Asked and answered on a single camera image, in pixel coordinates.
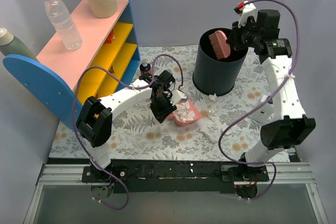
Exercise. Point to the green metal bottle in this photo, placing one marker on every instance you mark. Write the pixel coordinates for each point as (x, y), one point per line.
(12, 45)

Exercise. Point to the white paper scrap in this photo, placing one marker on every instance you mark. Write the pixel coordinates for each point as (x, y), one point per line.
(227, 131)
(213, 97)
(212, 139)
(183, 112)
(211, 115)

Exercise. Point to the pink dustpan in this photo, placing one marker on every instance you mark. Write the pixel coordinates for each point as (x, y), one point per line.
(192, 108)

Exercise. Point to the orange item in shelf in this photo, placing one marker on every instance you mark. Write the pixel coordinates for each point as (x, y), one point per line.
(109, 39)

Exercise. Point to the brown small bottle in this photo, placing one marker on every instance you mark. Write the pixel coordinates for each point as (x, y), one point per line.
(145, 67)

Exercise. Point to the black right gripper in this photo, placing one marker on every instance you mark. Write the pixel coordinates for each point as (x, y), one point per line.
(237, 38)

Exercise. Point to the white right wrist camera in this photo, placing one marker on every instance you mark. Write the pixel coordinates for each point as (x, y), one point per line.
(244, 10)

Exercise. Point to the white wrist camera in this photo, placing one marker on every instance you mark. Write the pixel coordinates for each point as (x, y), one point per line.
(244, 10)
(177, 97)

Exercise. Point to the white box with knob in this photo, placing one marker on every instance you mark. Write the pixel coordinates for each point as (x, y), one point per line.
(264, 113)

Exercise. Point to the blue pink yellow shelf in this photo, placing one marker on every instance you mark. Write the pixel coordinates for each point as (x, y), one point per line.
(62, 79)

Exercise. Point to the dark blue trash bin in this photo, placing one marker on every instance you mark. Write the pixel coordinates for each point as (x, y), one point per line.
(211, 76)

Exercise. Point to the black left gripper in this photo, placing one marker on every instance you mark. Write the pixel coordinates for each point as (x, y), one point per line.
(163, 107)

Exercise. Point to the clear plastic water bottle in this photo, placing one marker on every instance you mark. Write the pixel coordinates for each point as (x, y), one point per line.
(61, 19)

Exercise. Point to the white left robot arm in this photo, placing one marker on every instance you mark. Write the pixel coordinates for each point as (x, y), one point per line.
(94, 122)

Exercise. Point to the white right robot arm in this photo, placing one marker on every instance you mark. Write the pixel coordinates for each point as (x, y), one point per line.
(290, 125)

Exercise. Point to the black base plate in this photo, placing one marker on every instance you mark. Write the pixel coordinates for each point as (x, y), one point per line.
(169, 176)

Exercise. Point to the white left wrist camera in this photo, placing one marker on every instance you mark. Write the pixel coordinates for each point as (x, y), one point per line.
(177, 97)

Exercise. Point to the floral table mat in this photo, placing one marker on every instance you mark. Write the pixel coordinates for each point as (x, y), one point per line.
(136, 134)

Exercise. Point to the pink hand brush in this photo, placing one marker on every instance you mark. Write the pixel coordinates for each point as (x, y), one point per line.
(221, 48)

